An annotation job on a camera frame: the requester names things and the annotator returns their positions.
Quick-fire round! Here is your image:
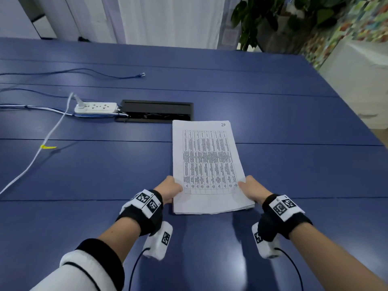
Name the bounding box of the person's left hand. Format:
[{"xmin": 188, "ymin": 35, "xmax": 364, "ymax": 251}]
[{"xmin": 153, "ymin": 176, "xmax": 184, "ymax": 206}]

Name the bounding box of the person's right hand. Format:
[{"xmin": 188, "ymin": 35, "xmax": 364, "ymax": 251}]
[{"xmin": 238, "ymin": 175, "xmax": 273, "ymax": 206}]

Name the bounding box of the stack of printed paper sheets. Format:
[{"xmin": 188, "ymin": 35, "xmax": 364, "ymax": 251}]
[{"xmin": 172, "ymin": 119, "xmax": 256, "ymax": 215}]

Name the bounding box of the person's right forearm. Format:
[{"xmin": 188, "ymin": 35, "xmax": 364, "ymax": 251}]
[{"xmin": 283, "ymin": 222, "xmax": 388, "ymax": 291}]

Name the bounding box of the person's left forearm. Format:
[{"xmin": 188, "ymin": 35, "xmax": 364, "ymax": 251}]
[{"xmin": 98, "ymin": 217, "xmax": 142, "ymax": 265}]

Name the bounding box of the black left wrist band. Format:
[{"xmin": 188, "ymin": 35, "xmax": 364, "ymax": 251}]
[{"xmin": 116, "ymin": 189, "xmax": 164, "ymax": 237}]

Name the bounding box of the black wrist band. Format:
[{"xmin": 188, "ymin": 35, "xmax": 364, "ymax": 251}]
[
  {"xmin": 258, "ymin": 194, "xmax": 313, "ymax": 242},
  {"xmin": 116, "ymin": 189, "xmax": 164, "ymax": 237}
]

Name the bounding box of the black right wrist band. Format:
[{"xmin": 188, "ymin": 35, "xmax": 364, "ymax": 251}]
[{"xmin": 258, "ymin": 194, "xmax": 313, "ymax": 242}]

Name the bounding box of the white power strip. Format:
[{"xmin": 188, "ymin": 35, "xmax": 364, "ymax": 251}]
[{"xmin": 74, "ymin": 102, "xmax": 119, "ymax": 115}]

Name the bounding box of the white and black sleeve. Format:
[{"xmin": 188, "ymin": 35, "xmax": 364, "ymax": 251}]
[{"xmin": 29, "ymin": 238, "xmax": 125, "ymax": 291}]

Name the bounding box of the white cabinet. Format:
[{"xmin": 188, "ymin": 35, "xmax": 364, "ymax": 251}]
[{"xmin": 318, "ymin": 40, "xmax": 388, "ymax": 130}]

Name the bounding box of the white curtain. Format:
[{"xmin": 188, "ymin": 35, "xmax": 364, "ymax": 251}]
[{"xmin": 117, "ymin": 0, "xmax": 227, "ymax": 49}]

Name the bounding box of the green leafy plant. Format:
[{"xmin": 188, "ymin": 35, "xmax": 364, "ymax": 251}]
[{"xmin": 230, "ymin": 0, "xmax": 344, "ymax": 52}]

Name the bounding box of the colourful mosaic panel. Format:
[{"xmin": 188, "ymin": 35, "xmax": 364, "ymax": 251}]
[{"xmin": 301, "ymin": 0, "xmax": 388, "ymax": 71}]

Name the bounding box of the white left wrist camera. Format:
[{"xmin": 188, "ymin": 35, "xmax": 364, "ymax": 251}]
[{"xmin": 142, "ymin": 222, "xmax": 173, "ymax": 260}]

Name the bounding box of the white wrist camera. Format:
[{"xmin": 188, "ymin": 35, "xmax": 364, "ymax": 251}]
[
  {"xmin": 252, "ymin": 222, "xmax": 282, "ymax": 260},
  {"xmin": 142, "ymin": 222, "xmax": 173, "ymax": 260}
]

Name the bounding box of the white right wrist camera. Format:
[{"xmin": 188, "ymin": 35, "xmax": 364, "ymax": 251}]
[{"xmin": 252, "ymin": 222, "xmax": 282, "ymax": 260}]

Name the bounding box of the black table cable box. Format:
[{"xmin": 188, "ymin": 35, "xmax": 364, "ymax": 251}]
[{"xmin": 114, "ymin": 99, "xmax": 194, "ymax": 123}]

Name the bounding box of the black left camera cable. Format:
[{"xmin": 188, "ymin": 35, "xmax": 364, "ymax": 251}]
[{"xmin": 128, "ymin": 247, "xmax": 151, "ymax": 291}]

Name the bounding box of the black camera cable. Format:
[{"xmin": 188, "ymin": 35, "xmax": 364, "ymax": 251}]
[
  {"xmin": 128, "ymin": 247, "xmax": 151, "ymax": 291},
  {"xmin": 274, "ymin": 248, "xmax": 304, "ymax": 291}
]

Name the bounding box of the black right camera cable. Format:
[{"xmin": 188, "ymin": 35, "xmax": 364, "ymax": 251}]
[{"xmin": 274, "ymin": 248, "xmax": 304, "ymax": 291}]

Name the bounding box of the white power cable with plug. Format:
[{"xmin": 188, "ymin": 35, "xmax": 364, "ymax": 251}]
[{"xmin": 0, "ymin": 93, "xmax": 85, "ymax": 196}]

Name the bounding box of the blue network cable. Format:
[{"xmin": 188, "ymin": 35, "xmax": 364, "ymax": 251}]
[{"xmin": 0, "ymin": 68, "xmax": 146, "ymax": 80}]

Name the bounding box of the thin blue cable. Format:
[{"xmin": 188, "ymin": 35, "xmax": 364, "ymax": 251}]
[{"xmin": 0, "ymin": 88, "xmax": 72, "ymax": 97}]

